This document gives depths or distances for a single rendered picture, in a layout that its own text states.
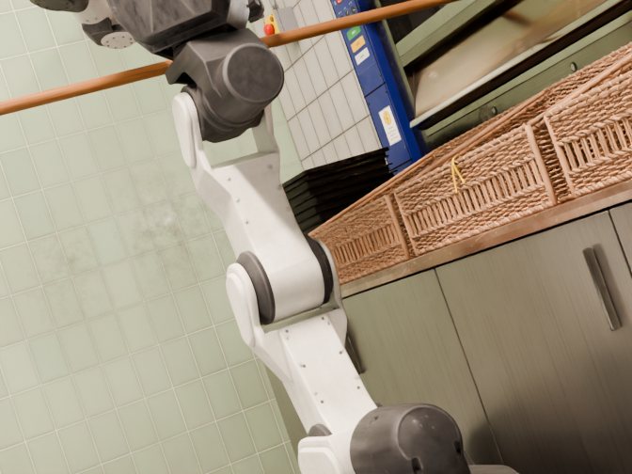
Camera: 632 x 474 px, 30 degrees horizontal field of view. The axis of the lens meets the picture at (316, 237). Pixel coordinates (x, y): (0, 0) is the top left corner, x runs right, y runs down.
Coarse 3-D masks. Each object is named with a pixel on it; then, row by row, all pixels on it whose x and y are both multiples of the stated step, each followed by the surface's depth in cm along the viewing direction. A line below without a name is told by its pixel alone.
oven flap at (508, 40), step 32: (512, 0) 286; (544, 0) 272; (576, 0) 260; (608, 0) 244; (480, 32) 301; (512, 32) 285; (544, 32) 272; (576, 32) 258; (416, 64) 336; (448, 64) 317; (480, 64) 300; (512, 64) 280; (416, 96) 334; (448, 96) 316; (480, 96) 304; (416, 128) 333
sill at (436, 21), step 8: (456, 0) 302; (464, 0) 299; (472, 0) 296; (448, 8) 307; (456, 8) 303; (464, 8) 300; (432, 16) 315; (440, 16) 311; (448, 16) 308; (424, 24) 319; (432, 24) 316; (440, 24) 312; (416, 32) 324; (424, 32) 320; (432, 32) 317; (400, 40) 333; (408, 40) 329; (416, 40) 325; (400, 48) 334; (408, 48) 330; (400, 56) 336
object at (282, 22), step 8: (280, 8) 387; (288, 8) 388; (272, 16) 387; (280, 16) 386; (288, 16) 387; (272, 24) 389; (280, 24) 386; (288, 24) 387; (296, 24) 388; (280, 32) 385
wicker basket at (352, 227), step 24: (456, 144) 316; (408, 168) 325; (384, 192) 321; (336, 216) 314; (360, 216) 275; (384, 216) 265; (336, 240) 291; (360, 240) 279; (384, 240) 268; (408, 240) 261; (360, 264) 283; (384, 264) 271
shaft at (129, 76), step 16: (416, 0) 301; (432, 0) 303; (448, 0) 305; (352, 16) 293; (368, 16) 295; (384, 16) 297; (288, 32) 286; (304, 32) 287; (320, 32) 289; (160, 64) 272; (96, 80) 266; (112, 80) 267; (128, 80) 269; (32, 96) 260; (48, 96) 261; (64, 96) 263; (0, 112) 257
